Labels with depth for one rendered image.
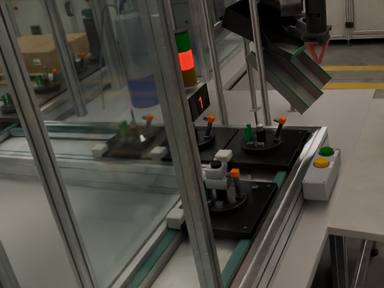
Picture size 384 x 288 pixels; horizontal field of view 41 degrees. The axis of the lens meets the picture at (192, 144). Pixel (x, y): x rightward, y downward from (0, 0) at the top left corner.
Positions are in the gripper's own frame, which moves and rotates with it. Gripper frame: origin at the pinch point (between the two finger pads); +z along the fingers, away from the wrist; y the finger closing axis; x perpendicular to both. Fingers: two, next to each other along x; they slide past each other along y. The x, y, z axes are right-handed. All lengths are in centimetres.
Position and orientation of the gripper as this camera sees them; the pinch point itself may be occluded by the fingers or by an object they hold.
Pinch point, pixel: (318, 60)
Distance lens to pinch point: 160.4
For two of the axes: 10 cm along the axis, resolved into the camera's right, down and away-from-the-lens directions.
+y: -4.2, 4.6, -7.8
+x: 9.0, 0.6, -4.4
